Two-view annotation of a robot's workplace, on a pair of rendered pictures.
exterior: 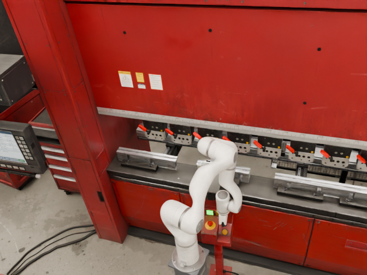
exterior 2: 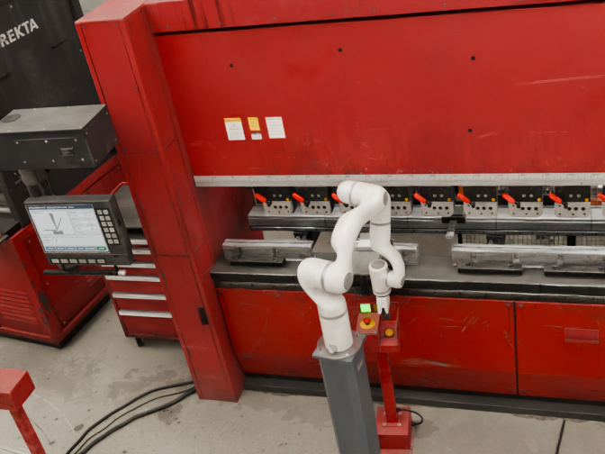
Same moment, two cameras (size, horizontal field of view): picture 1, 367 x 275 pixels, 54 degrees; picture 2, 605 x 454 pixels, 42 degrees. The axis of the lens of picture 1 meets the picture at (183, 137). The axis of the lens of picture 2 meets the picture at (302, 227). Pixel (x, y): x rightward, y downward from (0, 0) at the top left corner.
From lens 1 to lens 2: 143 cm
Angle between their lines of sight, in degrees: 8
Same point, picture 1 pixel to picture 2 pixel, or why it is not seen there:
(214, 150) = (358, 192)
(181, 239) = (327, 306)
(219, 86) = (359, 122)
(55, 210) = (124, 369)
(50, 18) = (139, 55)
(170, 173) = not seen: hidden behind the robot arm
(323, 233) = (530, 324)
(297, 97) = (460, 123)
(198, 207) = (344, 258)
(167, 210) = (306, 267)
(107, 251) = (215, 414)
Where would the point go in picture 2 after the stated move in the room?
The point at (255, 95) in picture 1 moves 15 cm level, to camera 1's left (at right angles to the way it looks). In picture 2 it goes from (407, 129) to (374, 135)
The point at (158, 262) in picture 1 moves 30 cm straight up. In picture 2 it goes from (297, 419) to (287, 380)
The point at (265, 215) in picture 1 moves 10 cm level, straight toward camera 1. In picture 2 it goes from (446, 308) to (445, 321)
